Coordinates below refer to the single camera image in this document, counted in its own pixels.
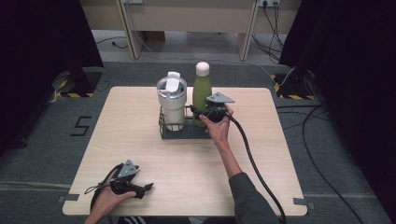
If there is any person's right hand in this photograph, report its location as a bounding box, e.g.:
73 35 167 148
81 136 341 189
198 104 235 147

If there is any stand base with hazard tape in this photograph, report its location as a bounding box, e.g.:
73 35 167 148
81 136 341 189
270 70 316 101
51 68 104 99

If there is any person's striped dark clothing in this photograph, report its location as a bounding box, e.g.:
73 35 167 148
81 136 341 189
117 216 237 224

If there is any black curtain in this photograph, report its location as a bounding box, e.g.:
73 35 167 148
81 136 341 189
0 0 105 160
278 0 396 218

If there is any white tumbler with lid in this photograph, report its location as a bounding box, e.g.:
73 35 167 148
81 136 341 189
156 71 189 133

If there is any long black floor cable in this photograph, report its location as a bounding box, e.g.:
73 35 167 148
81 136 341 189
275 104 366 224

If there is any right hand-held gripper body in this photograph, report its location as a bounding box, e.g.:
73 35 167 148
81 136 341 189
205 91 236 123

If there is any grey tape strip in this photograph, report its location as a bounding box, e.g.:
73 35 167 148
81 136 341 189
57 193 80 203
292 197 317 211

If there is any green bottle with white cap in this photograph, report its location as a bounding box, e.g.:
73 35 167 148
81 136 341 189
191 61 214 126

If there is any bundle of black cables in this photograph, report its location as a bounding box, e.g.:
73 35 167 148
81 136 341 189
250 2 286 64

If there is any short black floor cable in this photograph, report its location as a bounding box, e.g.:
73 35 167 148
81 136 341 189
92 35 129 50

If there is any white wall socket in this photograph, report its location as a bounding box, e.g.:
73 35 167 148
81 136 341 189
258 0 282 8

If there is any black wire basket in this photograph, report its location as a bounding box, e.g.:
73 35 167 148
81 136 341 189
158 105 217 140

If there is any hand-held gripper cable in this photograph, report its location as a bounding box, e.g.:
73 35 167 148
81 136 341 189
83 162 126 213
225 111 288 224

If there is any left hand-held gripper cable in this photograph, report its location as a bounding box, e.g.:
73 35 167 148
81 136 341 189
83 162 126 213

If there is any person's left hand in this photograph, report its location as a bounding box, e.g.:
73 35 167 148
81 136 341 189
92 178 137 217

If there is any beige wooden desk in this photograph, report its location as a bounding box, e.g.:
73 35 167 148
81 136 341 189
78 0 304 63

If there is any right hand-held gripper cable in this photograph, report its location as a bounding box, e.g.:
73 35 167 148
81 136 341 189
225 111 288 224

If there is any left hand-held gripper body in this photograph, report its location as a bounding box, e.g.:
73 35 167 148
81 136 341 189
109 159 146 200

